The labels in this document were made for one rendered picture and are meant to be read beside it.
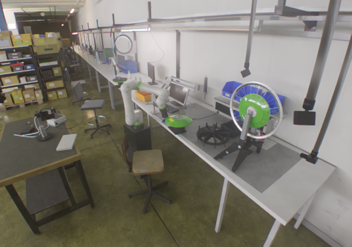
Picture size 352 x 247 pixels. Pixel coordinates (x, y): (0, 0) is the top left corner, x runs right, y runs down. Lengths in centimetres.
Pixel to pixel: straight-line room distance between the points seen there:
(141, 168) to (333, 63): 211
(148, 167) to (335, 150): 187
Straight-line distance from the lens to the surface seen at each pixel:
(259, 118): 171
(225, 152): 181
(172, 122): 203
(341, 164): 222
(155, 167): 213
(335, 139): 214
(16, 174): 197
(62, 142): 214
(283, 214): 151
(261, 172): 176
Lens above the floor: 201
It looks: 25 degrees down
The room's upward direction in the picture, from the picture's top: straight up
